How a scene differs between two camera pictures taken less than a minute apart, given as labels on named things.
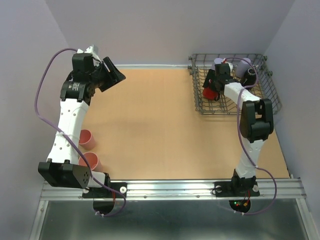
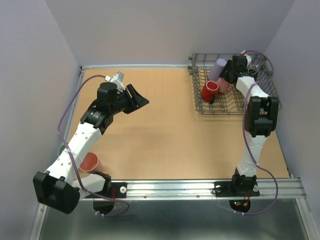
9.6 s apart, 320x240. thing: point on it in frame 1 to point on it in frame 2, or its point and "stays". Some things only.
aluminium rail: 270,189 stays
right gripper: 211,75 to 224,72
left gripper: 116,76 to 137,101
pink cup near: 93,159 stays
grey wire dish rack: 200,65 stays
